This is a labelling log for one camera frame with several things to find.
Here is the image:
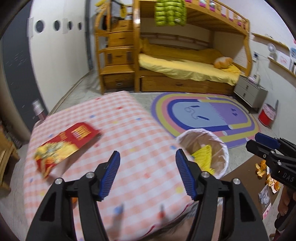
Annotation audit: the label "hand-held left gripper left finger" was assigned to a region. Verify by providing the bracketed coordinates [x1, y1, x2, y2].
[25, 150, 121, 241]

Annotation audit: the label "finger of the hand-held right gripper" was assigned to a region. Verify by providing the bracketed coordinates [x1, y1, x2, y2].
[245, 140, 275, 160]
[254, 133, 296, 153]

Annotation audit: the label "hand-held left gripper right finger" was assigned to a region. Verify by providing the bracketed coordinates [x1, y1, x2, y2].
[175, 148, 270, 241]

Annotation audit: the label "yellow mesh bag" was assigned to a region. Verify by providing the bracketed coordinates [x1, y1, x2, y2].
[191, 145, 216, 175]

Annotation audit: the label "trash bin with white liner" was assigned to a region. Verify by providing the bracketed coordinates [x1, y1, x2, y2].
[175, 129, 230, 180]

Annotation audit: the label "red snack packet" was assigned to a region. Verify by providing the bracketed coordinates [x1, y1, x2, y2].
[34, 122, 102, 179]

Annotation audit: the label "person's right hand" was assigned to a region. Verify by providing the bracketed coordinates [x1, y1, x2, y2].
[277, 186, 293, 217]

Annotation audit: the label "pile of orange peels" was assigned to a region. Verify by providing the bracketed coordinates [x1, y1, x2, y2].
[254, 160, 281, 193]

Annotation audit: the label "red bucket with pink liner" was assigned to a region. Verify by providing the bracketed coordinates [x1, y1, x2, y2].
[258, 103, 277, 127]

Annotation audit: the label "brown cardboard sheet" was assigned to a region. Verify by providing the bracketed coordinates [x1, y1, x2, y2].
[222, 152, 287, 241]

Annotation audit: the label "clear printed wrapper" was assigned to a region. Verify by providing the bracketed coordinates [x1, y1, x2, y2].
[258, 185, 272, 219]

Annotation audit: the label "pink checkered blanket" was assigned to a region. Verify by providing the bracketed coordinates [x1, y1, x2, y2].
[23, 91, 199, 241]

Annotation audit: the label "grey nightstand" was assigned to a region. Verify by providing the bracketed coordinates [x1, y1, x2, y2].
[233, 75, 269, 114]

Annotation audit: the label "rainbow rug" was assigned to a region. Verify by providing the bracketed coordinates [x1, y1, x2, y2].
[150, 92, 261, 150]

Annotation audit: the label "orange plush toy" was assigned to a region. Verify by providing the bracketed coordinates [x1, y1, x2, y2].
[213, 56, 233, 69]

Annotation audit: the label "wooden bunk bed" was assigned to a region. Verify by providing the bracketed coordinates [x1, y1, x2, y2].
[133, 0, 252, 95]

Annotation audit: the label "small white fan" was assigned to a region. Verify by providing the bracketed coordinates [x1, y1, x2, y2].
[267, 43, 278, 59]

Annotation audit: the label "wooden cabinet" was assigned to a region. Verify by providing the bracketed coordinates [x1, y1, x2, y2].
[0, 130, 20, 193]

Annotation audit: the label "yellow bedsheet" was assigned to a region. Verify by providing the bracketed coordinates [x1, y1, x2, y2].
[138, 38, 242, 85]

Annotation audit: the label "wooden stair drawer unit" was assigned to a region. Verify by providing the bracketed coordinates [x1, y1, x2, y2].
[94, 5, 139, 94]

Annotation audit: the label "white wardrobe with round holes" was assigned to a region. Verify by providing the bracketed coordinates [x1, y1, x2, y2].
[28, 0, 90, 112]

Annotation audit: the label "dark grey wardrobe door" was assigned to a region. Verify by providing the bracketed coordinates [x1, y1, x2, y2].
[0, 0, 49, 132]

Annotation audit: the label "green quilted blanket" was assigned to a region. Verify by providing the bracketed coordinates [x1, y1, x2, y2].
[154, 0, 188, 27]

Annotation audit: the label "grey and yellow clothes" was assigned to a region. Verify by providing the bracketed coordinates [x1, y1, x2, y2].
[96, 0, 132, 24]

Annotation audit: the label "wooden wall shelf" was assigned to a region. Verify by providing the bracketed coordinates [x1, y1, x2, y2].
[251, 32, 289, 50]
[268, 57, 296, 78]

